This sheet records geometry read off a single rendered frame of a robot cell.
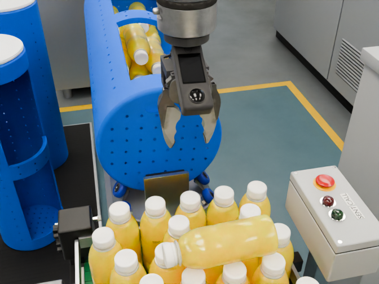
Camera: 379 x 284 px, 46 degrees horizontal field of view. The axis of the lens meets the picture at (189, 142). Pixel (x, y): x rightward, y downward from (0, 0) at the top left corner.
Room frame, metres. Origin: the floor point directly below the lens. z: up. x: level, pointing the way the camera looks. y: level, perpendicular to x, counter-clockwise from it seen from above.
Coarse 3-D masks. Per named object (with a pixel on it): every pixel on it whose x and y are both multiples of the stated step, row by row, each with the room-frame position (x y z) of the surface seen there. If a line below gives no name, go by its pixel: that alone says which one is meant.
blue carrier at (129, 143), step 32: (96, 0) 1.43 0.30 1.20; (128, 0) 1.64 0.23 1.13; (96, 32) 1.20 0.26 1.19; (160, 32) 1.56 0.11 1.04; (96, 64) 1.03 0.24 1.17; (96, 96) 0.89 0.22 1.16; (128, 96) 0.78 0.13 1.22; (96, 128) 0.79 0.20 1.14; (128, 128) 0.78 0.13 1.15; (160, 128) 0.79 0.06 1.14; (192, 128) 0.81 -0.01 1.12; (128, 160) 0.77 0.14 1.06; (160, 160) 0.79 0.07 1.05; (192, 160) 0.81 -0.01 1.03
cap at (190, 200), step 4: (184, 192) 0.64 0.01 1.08; (188, 192) 0.64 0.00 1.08; (192, 192) 0.64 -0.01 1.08; (196, 192) 0.64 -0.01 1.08; (180, 196) 0.63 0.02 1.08; (184, 196) 0.63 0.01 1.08; (188, 196) 0.63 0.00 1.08; (192, 196) 0.63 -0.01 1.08; (196, 196) 0.63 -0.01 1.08; (180, 200) 0.62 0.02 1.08; (184, 200) 0.62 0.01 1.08; (188, 200) 0.62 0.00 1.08; (192, 200) 0.62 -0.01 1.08; (196, 200) 0.62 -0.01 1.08; (184, 204) 0.61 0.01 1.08; (188, 204) 0.61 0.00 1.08; (192, 204) 0.61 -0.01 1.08; (196, 204) 0.61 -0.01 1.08; (184, 208) 0.61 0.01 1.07; (188, 208) 0.61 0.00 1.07; (192, 208) 0.61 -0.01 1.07
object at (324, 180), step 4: (316, 176) 0.66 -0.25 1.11; (320, 176) 0.66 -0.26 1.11; (324, 176) 0.66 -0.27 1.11; (328, 176) 0.66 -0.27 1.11; (316, 180) 0.65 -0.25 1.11; (320, 180) 0.65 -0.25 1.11; (324, 180) 0.65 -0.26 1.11; (328, 180) 0.65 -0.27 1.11; (332, 180) 0.65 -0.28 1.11; (320, 184) 0.64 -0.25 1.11; (324, 184) 0.64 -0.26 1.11; (328, 184) 0.64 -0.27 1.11; (332, 184) 0.64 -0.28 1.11
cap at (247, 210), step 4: (248, 204) 0.61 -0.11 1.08; (252, 204) 0.61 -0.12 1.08; (240, 208) 0.60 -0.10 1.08; (244, 208) 0.60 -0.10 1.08; (248, 208) 0.60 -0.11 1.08; (252, 208) 0.60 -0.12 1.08; (256, 208) 0.60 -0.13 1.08; (240, 212) 0.59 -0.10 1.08; (244, 212) 0.59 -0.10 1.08; (248, 212) 0.59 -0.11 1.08; (252, 212) 0.59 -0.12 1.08; (256, 212) 0.59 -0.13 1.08; (260, 212) 0.59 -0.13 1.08; (240, 216) 0.59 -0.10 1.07; (244, 216) 0.58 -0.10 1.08; (248, 216) 0.58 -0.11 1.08
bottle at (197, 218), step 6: (180, 204) 0.63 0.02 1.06; (180, 210) 0.62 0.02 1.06; (186, 210) 0.61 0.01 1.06; (192, 210) 0.61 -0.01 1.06; (198, 210) 0.62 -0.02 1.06; (186, 216) 0.61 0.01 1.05; (192, 216) 0.61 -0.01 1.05; (198, 216) 0.61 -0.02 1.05; (204, 216) 0.62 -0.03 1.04; (192, 222) 0.60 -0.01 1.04; (198, 222) 0.60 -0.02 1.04; (204, 222) 0.61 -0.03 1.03; (192, 228) 0.60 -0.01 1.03
